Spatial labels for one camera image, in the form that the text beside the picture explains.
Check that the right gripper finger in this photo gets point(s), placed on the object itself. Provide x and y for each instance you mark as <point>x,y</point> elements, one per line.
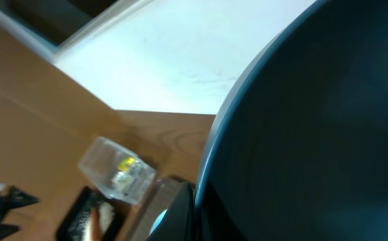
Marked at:
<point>176,224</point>

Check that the small light blue bowl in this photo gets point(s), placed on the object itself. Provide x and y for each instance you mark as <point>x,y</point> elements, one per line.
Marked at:
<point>157,222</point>

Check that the white paper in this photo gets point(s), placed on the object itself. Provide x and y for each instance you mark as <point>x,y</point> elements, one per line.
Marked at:
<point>122,181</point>

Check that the pile of white rice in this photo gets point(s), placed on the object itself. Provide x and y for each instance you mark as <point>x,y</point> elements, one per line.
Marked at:
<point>92,221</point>

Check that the green and silver wrapper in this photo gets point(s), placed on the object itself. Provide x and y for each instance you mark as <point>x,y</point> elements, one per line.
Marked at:
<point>126,164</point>

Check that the large blue plate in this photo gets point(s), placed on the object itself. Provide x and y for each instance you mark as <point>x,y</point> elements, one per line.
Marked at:
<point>299,151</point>

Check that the dark brown serving tray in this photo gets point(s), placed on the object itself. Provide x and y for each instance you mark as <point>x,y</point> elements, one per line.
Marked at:
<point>158,199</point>

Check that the clear plastic bin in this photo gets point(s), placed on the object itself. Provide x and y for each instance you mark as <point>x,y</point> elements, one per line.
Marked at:
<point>116,172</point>

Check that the black tray bin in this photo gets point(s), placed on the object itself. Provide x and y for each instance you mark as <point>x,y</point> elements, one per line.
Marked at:
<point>85,194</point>

